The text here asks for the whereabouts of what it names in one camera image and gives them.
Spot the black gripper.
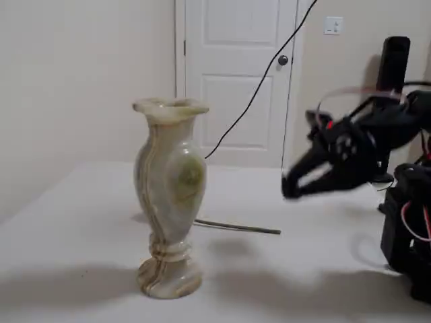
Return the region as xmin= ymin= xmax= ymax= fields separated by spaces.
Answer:
xmin=281 ymin=109 xmax=383 ymax=199

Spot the marbled onyx stone vase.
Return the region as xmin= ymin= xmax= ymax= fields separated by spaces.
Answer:
xmin=131 ymin=96 xmax=210 ymax=299

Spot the black tower fan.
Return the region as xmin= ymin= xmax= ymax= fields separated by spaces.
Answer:
xmin=370 ymin=36 xmax=411 ymax=184

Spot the white panel door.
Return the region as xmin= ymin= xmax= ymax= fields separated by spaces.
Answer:
xmin=174 ymin=0 xmax=306 ymax=169

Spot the white pink servo wire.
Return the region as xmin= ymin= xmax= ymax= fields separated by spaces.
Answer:
xmin=315 ymin=85 xmax=409 ymax=117

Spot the red white servo wire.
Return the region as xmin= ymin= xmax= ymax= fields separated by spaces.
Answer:
xmin=399 ymin=201 xmax=431 ymax=242

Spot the long black hanging cable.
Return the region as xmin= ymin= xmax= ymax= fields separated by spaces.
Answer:
xmin=204 ymin=0 xmax=319 ymax=159

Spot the white light switch plate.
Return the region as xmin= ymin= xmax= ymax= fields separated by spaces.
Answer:
xmin=324 ymin=15 xmax=343 ymax=36

